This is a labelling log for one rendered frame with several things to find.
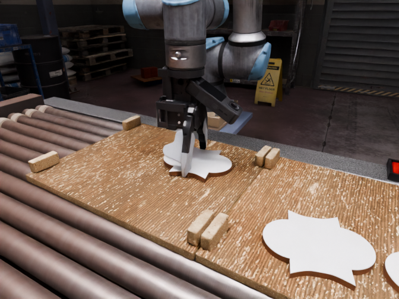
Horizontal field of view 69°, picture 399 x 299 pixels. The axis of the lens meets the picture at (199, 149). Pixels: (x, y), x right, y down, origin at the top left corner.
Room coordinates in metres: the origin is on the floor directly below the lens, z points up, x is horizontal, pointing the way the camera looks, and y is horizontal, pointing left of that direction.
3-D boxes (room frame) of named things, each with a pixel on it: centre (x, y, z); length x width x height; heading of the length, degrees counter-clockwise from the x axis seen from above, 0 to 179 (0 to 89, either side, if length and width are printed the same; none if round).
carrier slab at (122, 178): (0.56, 0.09, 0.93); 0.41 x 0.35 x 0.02; 59
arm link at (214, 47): (1.02, -0.03, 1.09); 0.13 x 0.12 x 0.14; 67
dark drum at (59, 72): (3.97, 2.13, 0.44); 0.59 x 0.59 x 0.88
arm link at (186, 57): (0.56, 0.03, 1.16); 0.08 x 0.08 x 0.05
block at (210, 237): (0.33, -0.02, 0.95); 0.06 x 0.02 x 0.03; 149
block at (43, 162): (0.54, 0.33, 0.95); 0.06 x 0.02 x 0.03; 149
